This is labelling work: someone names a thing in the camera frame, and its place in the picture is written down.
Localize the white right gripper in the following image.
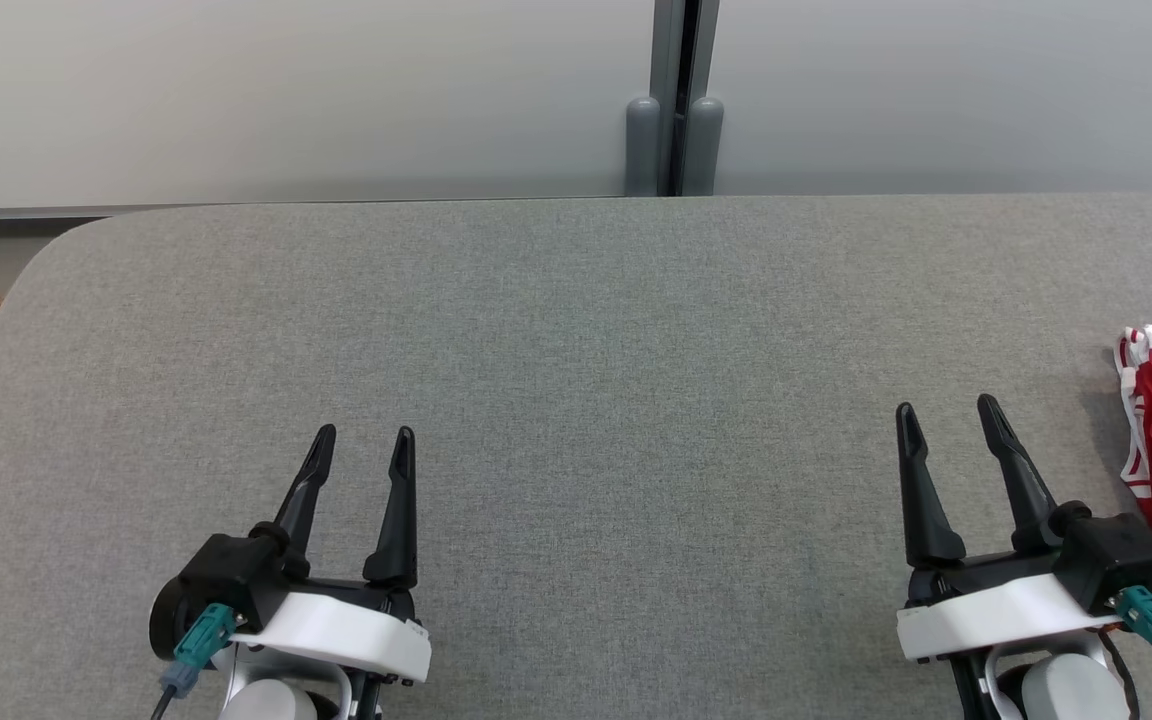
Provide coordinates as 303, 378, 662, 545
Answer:
895, 393, 1127, 661

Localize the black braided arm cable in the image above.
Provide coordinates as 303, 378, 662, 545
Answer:
1101, 630, 1142, 720

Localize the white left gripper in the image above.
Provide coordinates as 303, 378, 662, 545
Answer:
229, 424, 432, 683

